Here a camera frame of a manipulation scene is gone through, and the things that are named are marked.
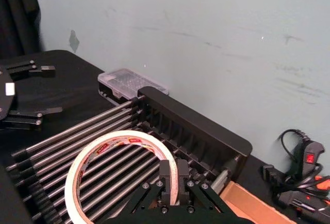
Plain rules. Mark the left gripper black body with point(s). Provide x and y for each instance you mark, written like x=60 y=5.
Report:
x=6 y=102

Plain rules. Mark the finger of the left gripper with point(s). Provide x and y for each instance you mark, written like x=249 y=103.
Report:
x=23 y=67
x=25 y=120

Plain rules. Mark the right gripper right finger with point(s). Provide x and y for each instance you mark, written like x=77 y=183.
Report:
x=183 y=182

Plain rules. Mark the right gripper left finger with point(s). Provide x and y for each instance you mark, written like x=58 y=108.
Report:
x=165 y=182

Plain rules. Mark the roll of white tape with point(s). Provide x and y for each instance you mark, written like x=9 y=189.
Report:
x=74 y=177

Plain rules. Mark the black rack with steel bars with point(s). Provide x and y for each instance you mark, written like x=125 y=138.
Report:
x=196 y=133

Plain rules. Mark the dark hanging curtain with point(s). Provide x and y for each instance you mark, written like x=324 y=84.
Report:
x=15 y=15

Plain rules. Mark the shallow brown cardboard tray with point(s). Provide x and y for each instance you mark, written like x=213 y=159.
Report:
x=247 y=208

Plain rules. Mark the clear plastic case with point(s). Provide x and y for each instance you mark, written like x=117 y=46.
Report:
x=121 y=79

